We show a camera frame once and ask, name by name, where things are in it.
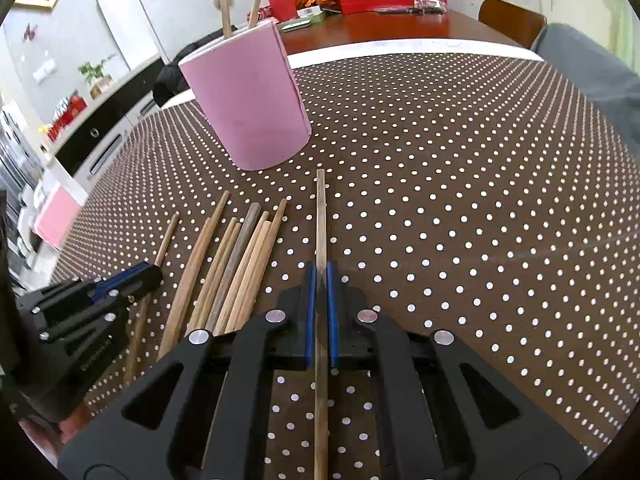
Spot white and green packet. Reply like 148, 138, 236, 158
277, 12, 326, 34

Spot potted green plant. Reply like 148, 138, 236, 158
77, 55, 117, 99

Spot brown wooden chair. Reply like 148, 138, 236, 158
477, 0, 548, 49

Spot black jacket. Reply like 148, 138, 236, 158
152, 62, 194, 109

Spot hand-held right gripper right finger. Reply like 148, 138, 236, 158
327, 260, 588, 480

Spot black plastic packet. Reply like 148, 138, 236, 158
377, 0, 446, 15

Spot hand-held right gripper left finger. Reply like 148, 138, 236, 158
57, 262, 318, 480

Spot small red box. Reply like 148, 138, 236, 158
265, 0, 300, 21

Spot pile of wooden chopsticks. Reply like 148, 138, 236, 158
157, 190, 289, 361

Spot orange snack packets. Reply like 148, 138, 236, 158
295, 0, 344, 14

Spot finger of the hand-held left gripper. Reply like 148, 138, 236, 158
39, 271, 164, 344
17, 262, 162, 317

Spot red boxes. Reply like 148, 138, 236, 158
46, 92, 89, 142

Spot pink storage box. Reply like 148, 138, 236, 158
32, 182, 84, 252

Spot black and white cabinet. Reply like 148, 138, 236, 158
37, 55, 201, 188

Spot person's grey trouser leg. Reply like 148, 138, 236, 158
531, 22, 640, 127

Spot pink cylindrical cup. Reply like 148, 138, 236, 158
178, 17, 312, 172

